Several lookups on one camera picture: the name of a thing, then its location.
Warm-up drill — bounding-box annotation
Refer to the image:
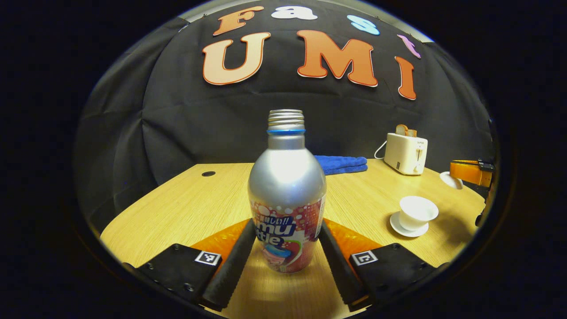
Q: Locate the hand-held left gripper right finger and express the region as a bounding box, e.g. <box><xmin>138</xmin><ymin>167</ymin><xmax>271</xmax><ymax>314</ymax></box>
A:
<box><xmin>318</xmin><ymin>219</ymin><xmax>450</xmax><ymax>312</ymax></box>

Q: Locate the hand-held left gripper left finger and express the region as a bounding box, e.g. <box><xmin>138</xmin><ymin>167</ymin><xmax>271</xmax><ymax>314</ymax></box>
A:
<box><xmin>122</xmin><ymin>218</ymin><xmax>258</xmax><ymax>311</ymax></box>

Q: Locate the white teacup lid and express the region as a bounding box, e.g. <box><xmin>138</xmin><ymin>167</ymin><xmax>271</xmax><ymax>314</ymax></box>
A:
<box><xmin>440</xmin><ymin>171</ymin><xmax>463</xmax><ymax>190</ymax></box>

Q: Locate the white teacup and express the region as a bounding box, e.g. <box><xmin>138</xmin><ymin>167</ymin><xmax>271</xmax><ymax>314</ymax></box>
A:
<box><xmin>399</xmin><ymin>196</ymin><xmax>439</xmax><ymax>231</ymax></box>

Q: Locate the silver water bottle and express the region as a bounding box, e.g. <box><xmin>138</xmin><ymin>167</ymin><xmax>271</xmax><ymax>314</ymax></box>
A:
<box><xmin>247</xmin><ymin>109</ymin><xmax>327</xmax><ymax>274</ymax></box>

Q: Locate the white toaster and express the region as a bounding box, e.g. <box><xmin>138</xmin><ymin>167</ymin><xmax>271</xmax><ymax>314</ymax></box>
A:
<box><xmin>384</xmin><ymin>132</ymin><xmax>429</xmax><ymax>176</ymax></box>

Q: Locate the white saucer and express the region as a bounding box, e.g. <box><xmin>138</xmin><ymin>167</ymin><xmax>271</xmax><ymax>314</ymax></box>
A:
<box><xmin>390</xmin><ymin>211</ymin><xmax>430</xmax><ymax>238</ymax></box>

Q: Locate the blue folded towel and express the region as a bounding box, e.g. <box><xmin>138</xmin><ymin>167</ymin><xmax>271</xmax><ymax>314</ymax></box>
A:
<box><xmin>314</xmin><ymin>155</ymin><xmax>369</xmax><ymax>175</ymax></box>

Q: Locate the black backdrop cloth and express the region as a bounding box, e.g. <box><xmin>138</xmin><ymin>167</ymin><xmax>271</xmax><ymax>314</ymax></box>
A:
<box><xmin>73</xmin><ymin>0</ymin><xmax>497</xmax><ymax>231</ymax></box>

